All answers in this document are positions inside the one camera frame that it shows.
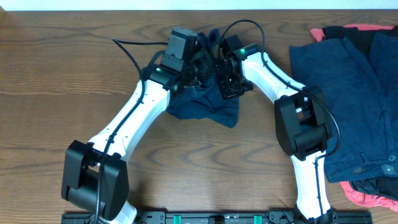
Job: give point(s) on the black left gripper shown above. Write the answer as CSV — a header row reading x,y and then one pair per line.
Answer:
x,y
200,69

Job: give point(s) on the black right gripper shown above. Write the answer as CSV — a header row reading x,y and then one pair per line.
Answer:
x,y
227,93

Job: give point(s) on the dark blue shorts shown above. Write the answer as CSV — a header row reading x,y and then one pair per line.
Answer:
x,y
204,101

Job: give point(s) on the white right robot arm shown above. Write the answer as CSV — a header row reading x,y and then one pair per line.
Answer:
x,y
302,121

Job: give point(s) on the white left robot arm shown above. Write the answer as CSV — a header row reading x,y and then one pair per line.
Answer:
x,y
95,173

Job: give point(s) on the pink red garment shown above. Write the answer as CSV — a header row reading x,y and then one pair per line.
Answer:
x,y
356,197

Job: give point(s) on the dark navy garment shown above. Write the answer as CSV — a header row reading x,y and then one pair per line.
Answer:
x,y
383,57

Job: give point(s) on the black garment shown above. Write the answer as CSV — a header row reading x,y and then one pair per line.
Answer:
x,y
362,39

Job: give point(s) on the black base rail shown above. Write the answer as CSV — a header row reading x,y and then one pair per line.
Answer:
x,y
270,217

